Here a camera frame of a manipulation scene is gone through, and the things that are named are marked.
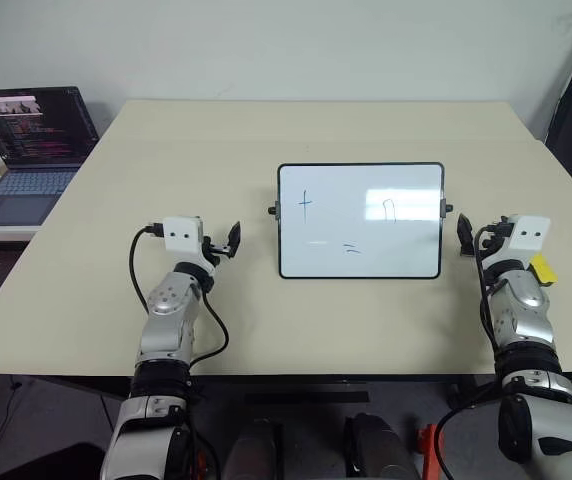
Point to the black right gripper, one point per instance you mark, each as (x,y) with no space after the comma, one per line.
(487,242)

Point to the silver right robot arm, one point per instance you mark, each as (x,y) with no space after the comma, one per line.
(531,320)

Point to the dark rounded shape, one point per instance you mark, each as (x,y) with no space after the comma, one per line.
(378,447)

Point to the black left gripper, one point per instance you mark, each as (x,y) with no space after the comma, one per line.
(214,248)

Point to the open laptop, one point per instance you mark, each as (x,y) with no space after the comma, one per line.
(26,165)

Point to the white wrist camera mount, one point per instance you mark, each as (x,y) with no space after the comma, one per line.
(530,235)
(182,234)

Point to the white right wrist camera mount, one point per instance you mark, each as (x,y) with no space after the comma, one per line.
(530,235)

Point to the black-framed whiteboard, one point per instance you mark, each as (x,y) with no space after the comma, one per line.
(359,220)

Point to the orange metal bracket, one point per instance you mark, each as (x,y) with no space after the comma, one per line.
(430,450)

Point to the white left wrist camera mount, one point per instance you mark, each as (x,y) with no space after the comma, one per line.
(182,234)

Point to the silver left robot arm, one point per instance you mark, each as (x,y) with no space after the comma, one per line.
(166,320)

